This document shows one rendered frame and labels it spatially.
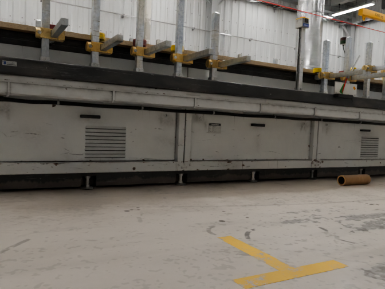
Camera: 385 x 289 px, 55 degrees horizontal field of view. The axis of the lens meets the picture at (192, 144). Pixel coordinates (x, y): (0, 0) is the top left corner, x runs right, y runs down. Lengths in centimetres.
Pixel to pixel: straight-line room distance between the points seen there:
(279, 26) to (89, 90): 1083
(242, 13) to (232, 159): 928
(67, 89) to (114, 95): 26
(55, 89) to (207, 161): 115
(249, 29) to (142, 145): 968
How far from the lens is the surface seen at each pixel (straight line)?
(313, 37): 745
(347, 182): 310
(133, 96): 216
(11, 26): 222
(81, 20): 968
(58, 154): 230
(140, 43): 219
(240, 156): 282
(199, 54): 211
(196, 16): 1088
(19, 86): 204
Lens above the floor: 42
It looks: 3 degrees down
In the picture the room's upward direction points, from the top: 3 degrees clockwise
